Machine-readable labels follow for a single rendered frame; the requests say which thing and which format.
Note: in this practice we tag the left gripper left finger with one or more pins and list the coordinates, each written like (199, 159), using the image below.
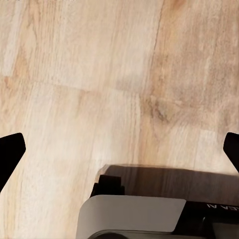
(12, 149)

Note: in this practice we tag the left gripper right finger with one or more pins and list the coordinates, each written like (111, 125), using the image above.
(231, 148)

